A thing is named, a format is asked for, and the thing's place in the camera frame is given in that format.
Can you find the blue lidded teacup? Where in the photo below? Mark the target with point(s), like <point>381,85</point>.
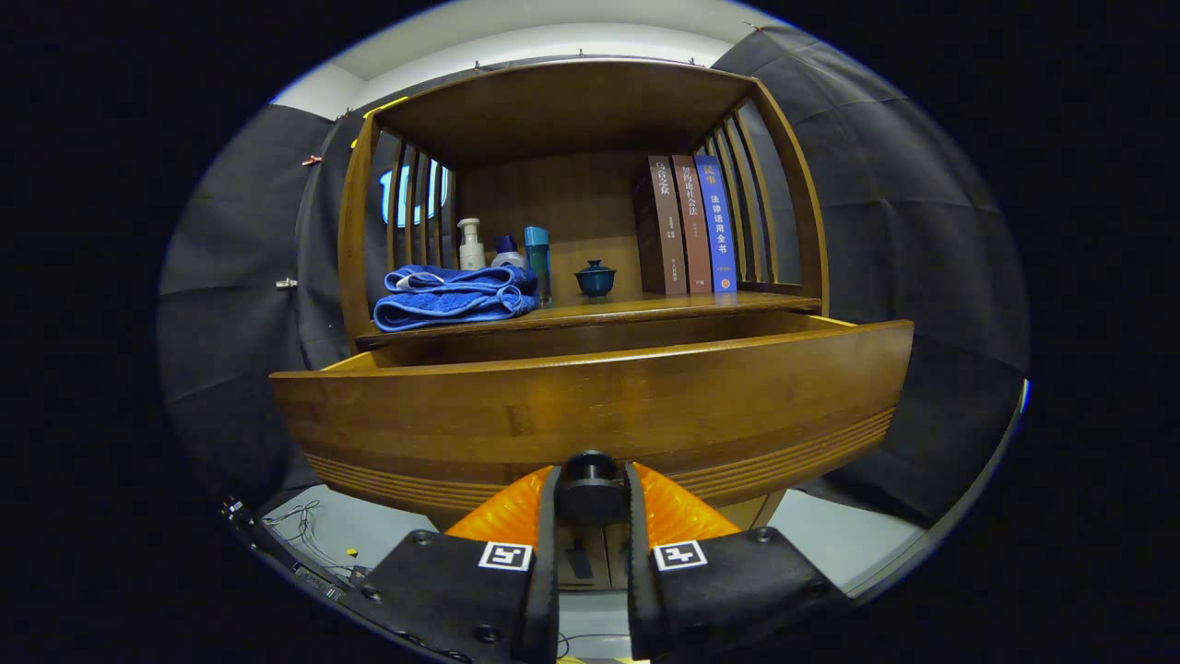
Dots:
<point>595,278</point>

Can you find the wooden drawer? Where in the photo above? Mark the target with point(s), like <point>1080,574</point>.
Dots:
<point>599,406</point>

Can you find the blue folded towel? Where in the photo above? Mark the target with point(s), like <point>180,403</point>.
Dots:
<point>452,297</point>

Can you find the black round drawer knob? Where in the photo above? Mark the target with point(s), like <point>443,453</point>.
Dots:
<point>590,489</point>

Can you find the blue book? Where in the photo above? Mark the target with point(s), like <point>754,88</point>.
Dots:
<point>717,221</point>

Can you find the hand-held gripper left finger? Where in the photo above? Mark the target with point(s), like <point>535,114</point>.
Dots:
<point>548,572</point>

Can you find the wooden cabinet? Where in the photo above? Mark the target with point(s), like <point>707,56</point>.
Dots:
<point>572,111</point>

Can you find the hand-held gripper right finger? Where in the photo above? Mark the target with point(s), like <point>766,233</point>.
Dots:
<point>638,572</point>

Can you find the dark brown book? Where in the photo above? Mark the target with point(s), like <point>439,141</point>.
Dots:
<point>666,226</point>

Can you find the white pump bottle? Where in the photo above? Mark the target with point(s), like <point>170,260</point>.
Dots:
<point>471,247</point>

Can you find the reddish brown book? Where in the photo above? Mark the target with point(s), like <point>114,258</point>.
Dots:
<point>693,221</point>

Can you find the white bottle with blue cap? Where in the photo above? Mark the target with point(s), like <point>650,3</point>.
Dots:
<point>507,254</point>

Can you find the wooden countertop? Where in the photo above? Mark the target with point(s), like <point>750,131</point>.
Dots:
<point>645,306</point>

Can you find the teal blue bottle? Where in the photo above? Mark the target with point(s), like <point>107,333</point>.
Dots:
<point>538,263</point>

